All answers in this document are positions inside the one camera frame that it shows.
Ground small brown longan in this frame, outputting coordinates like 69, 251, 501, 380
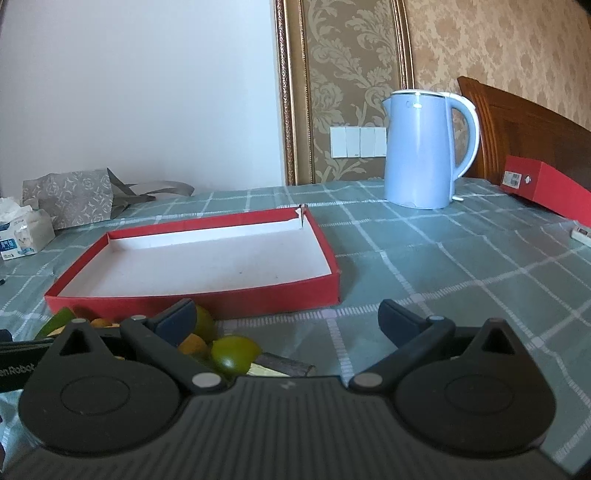
177, 333, 209, 358

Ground green tomato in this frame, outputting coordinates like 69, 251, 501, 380
193, 305, 218, 343
211, 335, 263, 377

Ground green cucumber piece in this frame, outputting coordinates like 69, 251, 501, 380
35, 307, 76, 340

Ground yellow ridged fruit piece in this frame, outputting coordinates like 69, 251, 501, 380
90, 318, 119, 328

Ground eggplant piece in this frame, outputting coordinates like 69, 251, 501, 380
247, 352, 315, 377

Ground red shallow cardboard box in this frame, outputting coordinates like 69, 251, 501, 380
45, 205, 341, 320

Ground checked green tablecloth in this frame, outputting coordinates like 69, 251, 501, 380
1, 179, 590, 471

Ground tissue pack with cat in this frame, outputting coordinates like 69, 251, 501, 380
0, 198, 55, 261

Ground light blue electric kettle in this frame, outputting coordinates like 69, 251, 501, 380
383, 89, 481, 210

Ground grey patterned gift bag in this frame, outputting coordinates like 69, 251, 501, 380
22, 168, 194, 230

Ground small white box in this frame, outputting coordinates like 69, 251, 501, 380
570, 226, 591, 247

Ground red box with label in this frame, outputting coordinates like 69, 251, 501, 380
500, 156, 591, 227

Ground wooden headboard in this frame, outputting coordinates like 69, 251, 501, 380
458, 76, 591, 188

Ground white wall switch panel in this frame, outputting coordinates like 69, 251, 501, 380
329, 126, 387, 159

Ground gold picture frame moulding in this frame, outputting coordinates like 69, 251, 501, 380
273, 1, 415, 185

